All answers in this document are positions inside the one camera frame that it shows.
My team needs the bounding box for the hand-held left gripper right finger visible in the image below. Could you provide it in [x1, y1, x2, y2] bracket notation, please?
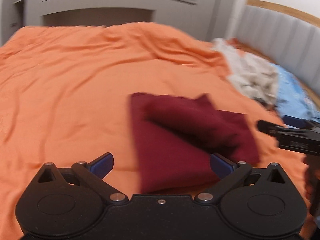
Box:
[195, 152, 291, 204]

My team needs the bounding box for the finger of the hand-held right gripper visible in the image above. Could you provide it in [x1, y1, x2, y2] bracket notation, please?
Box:
[282, 114, 320, 128]

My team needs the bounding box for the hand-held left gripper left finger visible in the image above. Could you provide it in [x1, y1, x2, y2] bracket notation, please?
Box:
[37, 152, 128, 204]

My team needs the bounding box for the dark red sweater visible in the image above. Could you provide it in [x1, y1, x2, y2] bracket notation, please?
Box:
[128, 92, 261, 195]

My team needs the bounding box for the person's right hand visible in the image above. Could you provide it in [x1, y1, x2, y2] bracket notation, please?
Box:
[303, 154, 320, 217]

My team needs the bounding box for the beige crumpled garment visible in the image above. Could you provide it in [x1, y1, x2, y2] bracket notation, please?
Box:
[211, 37, 280, 103]

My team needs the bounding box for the orange bed cover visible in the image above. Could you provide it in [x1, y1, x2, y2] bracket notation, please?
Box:
[0, 21, 313, 240]

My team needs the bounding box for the grey padded headboard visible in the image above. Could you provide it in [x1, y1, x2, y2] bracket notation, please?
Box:
[231, 0, 320, 95]

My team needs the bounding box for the grey wardrobe unit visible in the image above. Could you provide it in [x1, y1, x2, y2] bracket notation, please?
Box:
[0, 0, 240, 43]

